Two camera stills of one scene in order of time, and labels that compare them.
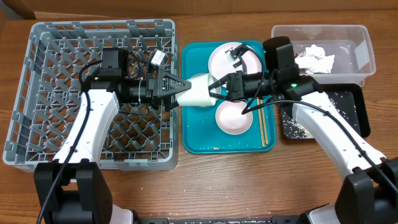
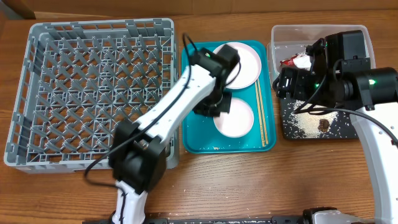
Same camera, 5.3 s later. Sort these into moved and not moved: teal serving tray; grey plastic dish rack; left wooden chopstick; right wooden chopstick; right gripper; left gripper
Moved: left gripper; right gripper
Not moved: teal serving tray; grey plastic dish rack; right wooden chopstick; left wooden chopstick
